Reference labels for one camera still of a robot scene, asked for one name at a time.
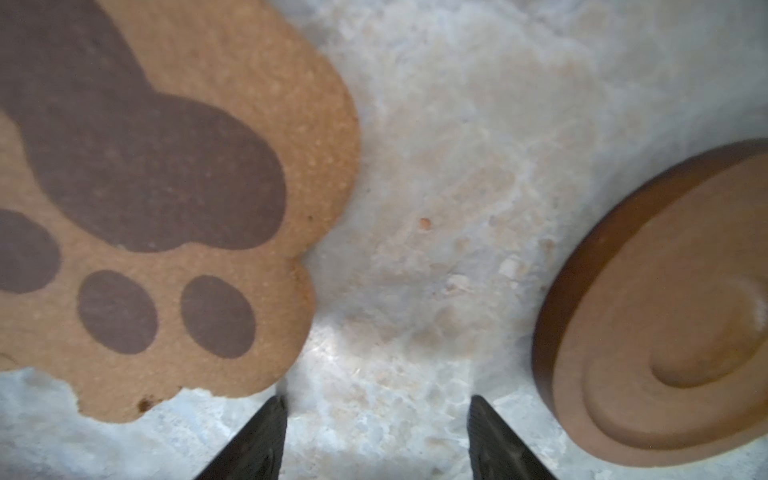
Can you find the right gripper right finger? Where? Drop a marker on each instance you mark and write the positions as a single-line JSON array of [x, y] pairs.
[[496, 452]]

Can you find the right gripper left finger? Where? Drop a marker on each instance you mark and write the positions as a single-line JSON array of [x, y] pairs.
[[256, 451]]

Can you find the brown wooden coaster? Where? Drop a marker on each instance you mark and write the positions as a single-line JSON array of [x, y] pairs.
[[650, 348]]

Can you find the cork paw print coaster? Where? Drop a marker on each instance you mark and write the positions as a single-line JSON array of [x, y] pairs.
[[164, 165]]

